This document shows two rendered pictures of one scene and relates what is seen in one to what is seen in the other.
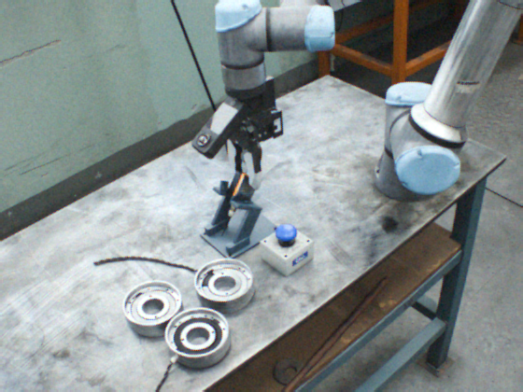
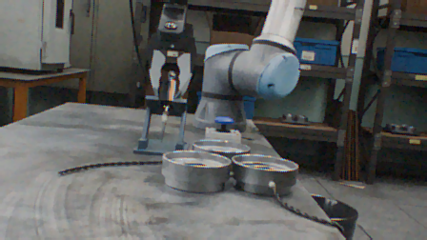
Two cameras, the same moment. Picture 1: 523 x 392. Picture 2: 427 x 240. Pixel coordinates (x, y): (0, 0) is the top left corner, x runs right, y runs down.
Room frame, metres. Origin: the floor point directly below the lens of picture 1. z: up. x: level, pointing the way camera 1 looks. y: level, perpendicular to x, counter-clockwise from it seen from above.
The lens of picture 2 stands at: (0.27, 0.79, 1.00)
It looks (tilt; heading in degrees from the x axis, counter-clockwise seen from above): 8 degrees down; 306
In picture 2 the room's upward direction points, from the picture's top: 6 degrees clockwise
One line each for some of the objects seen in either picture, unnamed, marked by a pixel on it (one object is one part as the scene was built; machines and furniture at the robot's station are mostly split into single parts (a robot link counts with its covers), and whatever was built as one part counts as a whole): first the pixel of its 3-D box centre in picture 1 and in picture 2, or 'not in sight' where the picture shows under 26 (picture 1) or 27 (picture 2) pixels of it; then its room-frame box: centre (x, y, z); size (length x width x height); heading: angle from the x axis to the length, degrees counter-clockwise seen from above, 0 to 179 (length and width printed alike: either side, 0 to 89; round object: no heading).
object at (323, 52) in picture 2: not in sight; (302, 51); (2.25, -3.33, 1.11); 0.52 x 0.38 x 0.22; 38
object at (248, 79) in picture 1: (242, 71); not in sight; (0.94, 0.01, 1.14); 0.08 x 0.08 x 0.05
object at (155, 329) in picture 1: (153, 309); (195, 170); (0.71, 0.20, 0.82); 0.10 x 0.10 x 0.04
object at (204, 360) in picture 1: (198, 339); (263, 174); (0.63, 0.12, 0.82); 0.10 x 0.10 x 0.04
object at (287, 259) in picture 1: (289, 247); (222, 140); (0.83, -0.05, 0.82); 0.08 x 0.07 x 0.05; 128
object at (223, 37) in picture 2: not in sight; (231, 34); (2.77, -2.91, 1.19); 0.52 x 0.42 x 0.38; 38
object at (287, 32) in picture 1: (300, 25); not in sight; (0.94, -0.10, 1.22); 0.11 x 0.11 x 0.08; 83
